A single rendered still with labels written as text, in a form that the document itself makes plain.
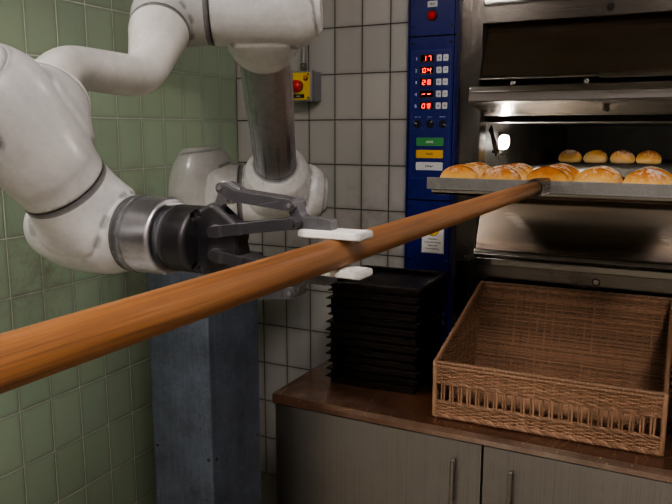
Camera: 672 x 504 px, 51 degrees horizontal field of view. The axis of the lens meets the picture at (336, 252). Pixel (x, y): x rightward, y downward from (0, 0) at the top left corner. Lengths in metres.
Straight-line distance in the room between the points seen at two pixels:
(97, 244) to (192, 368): 1.01
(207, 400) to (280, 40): 0.92
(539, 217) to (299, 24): 1.20
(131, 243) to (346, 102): 1.69
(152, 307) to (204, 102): 2.05
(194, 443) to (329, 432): 0.37
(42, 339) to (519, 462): 1.53
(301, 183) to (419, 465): 0.79
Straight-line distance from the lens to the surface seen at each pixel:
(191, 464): 1.92
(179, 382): 1.86
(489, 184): 1.68
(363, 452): 1.98
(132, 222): 0.81
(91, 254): 0.85
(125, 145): 2.20
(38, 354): 0.41
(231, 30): 1.27
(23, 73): 0.78
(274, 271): 0.58
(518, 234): 2.24
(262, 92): 1.41
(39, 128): 0.77
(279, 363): 2.69
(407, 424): 1.89
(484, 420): 1.87
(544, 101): 2.08
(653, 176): 1.64
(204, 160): 1.75
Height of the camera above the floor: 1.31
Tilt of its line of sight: 10 degrees down
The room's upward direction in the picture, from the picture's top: straight up
